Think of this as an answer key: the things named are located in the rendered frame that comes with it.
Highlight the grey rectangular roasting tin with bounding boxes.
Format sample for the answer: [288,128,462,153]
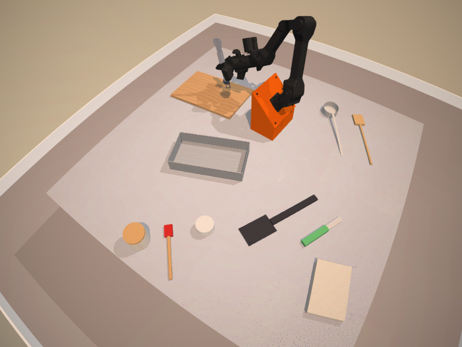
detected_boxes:
[167,132,250,181]

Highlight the orange flat spatula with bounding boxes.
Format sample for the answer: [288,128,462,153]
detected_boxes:
[352,114,373,165]

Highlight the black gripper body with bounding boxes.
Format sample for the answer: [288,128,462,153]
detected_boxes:
[222,49,247,81]

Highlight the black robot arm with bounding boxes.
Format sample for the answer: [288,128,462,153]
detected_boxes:
[235,16,316,112]

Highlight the grey cylinder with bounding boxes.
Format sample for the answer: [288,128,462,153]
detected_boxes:
[195,215,215,236]

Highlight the black spatula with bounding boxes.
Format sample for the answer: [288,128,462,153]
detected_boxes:
[239,195,318,246]

